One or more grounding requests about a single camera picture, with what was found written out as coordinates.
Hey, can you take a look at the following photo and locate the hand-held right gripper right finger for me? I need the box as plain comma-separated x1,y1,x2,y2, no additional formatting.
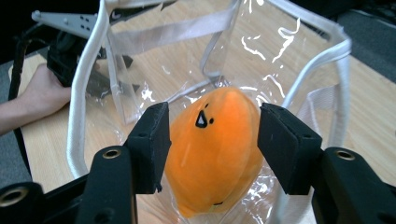
257,102,396,224

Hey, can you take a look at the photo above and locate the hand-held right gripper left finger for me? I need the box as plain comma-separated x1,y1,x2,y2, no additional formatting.
76,101,173,224

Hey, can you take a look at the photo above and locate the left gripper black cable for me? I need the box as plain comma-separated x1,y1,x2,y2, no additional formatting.
7,32,34,176

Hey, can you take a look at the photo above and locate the orange plush toy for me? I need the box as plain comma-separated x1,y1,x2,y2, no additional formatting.
164,86,266,219

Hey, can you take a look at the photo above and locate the transparent plastic bag white trim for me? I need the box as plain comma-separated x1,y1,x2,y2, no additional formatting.
66,0,353,224

